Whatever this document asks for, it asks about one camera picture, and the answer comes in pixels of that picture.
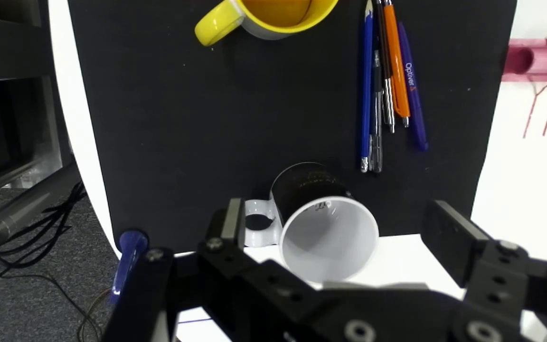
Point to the black mat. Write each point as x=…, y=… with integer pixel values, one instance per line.
x=207, y=118

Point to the blue pencil with eraser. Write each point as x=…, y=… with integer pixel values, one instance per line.
x=366, y=95

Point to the orange pen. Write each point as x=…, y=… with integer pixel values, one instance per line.
x=397, y=71

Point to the yellow mug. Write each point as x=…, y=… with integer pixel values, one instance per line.
x=235, y=19

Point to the grey metal shelf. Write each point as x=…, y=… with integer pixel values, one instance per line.
x=12, y=95

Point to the pink tube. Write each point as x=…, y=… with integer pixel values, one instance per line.
x=544, y=59

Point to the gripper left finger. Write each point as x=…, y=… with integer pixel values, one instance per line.
x=235, y=280

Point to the grey metal bar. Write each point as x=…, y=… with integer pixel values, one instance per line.
x=17, y=213

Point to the black and silver pen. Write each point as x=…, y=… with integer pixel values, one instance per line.
x=387, y=95

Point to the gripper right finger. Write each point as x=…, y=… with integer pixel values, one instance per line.
x=458, y=242

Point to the purple pen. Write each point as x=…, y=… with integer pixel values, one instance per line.
x=413, y=104

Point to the white mug with black outside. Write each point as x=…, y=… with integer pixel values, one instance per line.
x=325, y=237

